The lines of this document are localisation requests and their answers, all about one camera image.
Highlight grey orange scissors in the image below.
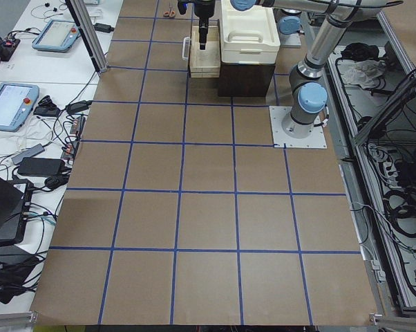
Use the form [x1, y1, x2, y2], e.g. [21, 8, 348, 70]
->
[162, 1, 176, 19]

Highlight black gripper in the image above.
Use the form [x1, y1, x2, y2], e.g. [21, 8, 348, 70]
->
[193, 0, 215, 50]

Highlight blue teach pendant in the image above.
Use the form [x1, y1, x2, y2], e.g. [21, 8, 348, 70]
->
[32, 19, 79, 53]
[0, 82, 39, 132]

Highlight lower blue teach pendant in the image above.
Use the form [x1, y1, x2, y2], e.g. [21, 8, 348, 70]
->
[0, 82, 39, 132]

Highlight cream plastic tray box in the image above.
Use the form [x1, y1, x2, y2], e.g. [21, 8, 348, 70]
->
[220, 1, 280, 64]

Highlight upper blue teach pendant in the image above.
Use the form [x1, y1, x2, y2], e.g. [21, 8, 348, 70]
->
[32, 19, 79, 53]

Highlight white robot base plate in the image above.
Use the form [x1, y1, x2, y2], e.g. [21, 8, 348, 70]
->
[269, 106, 327, 149]

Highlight dark brown drawer cabinet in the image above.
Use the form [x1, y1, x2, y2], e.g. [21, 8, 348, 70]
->
[218, 62, 276, 97]

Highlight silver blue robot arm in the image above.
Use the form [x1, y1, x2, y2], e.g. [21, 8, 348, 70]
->
[231, 0, 403, 138]

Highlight white crumpled cloth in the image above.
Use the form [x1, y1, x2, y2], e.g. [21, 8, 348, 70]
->
[342, 59, 386, 89]

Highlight black laptop computer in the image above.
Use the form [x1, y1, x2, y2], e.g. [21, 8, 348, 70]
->
[0, 177, 34, 246]

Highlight aluminium frame post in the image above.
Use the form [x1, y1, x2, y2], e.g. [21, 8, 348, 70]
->
[65, 0, 108, 75]

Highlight grey usb hub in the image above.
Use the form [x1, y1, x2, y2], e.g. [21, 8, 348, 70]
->
[11, 144, 45, 165]

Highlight black power brick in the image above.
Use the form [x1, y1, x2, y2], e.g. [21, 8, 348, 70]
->
[17, 157, 65, 177]

